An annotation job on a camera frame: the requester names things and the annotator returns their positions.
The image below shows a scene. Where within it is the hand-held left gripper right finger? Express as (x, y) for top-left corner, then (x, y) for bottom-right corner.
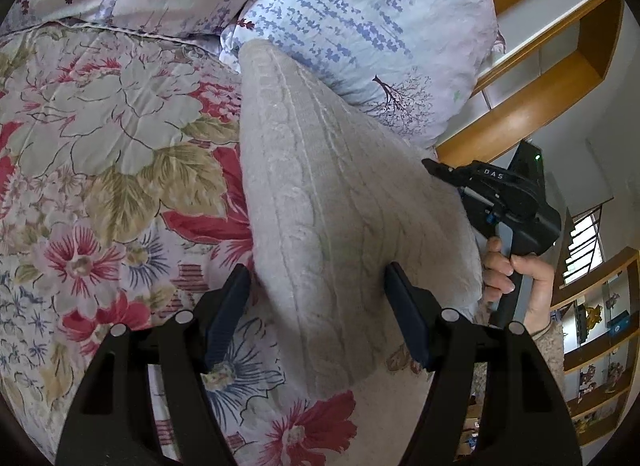
(384, 262), (584, 466)

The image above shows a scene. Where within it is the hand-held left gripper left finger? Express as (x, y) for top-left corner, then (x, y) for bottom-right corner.
(55, 263), (252, 466)

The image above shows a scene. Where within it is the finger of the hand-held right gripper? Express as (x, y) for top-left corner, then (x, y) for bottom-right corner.
(421, 158), (469, 187)

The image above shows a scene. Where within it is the beige cable-knit sweater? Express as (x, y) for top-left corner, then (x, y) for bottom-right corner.
(237, 38), (484, 403)

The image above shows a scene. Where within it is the person's right forearm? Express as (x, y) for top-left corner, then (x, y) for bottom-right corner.
(529, 320), (567, 399)

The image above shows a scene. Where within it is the person's right hand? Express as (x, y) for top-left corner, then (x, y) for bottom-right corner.
(481, 237), (557, 337)

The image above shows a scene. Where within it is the window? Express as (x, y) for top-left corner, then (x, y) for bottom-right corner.
(564, 210), (603, 287)

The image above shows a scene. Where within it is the wooden headboard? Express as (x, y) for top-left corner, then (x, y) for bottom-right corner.
(435, 0), (626, 167)

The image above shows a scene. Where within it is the yellow figurine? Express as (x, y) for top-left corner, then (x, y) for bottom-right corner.
(584, 303), (607, 331)

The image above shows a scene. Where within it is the tree print pillow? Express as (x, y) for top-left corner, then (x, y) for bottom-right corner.
(220, 0), (507, 153)

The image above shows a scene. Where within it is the floral quilt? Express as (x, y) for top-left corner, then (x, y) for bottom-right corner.
(0, 20), (481, 466)

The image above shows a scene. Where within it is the wooden wall shelf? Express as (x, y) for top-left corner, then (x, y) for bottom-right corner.
(550, 250), (640, 448)

